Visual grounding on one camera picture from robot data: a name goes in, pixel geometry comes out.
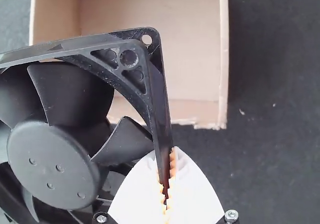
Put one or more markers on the cardboard box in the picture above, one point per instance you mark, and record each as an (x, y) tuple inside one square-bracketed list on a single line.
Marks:
[(187, 47)]

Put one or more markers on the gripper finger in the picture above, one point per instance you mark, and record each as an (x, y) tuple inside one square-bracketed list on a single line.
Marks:
[(140, 196), (195, 196)]

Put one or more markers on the black square fan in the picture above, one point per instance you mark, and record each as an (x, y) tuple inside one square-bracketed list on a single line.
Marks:
[(50, 146)]

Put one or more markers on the black mat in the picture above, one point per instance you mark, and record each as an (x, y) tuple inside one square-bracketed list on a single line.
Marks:
[(275, 109)]

